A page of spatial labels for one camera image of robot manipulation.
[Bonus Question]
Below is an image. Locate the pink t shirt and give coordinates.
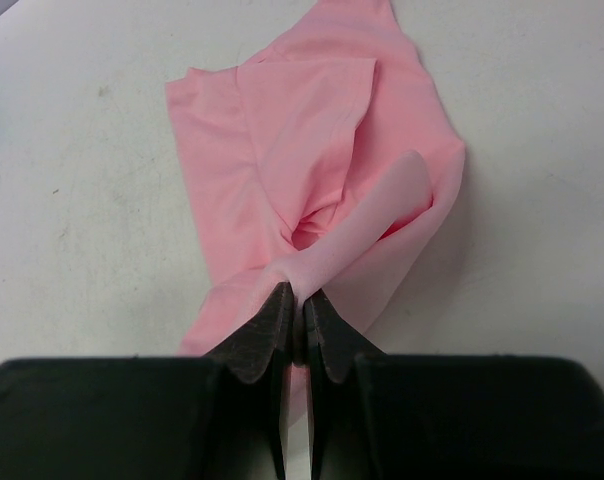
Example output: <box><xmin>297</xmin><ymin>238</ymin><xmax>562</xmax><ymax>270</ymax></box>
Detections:
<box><xmin>164</xmin><ymin>0</ymin><xmax>466</xmax><ymax>441</ymax></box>

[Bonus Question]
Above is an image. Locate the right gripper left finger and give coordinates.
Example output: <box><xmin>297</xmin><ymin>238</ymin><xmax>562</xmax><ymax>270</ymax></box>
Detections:
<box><xmin>0</xmin><ymin>283</ymin><xmax>293</xmax><ymax>479</ymax></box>

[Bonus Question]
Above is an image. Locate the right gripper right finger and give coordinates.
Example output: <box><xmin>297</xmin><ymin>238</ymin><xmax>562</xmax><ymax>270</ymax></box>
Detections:
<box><xmin>303</xmin><ymin>293</ymin><xmax>604</xmax><ymax>479</ymax></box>

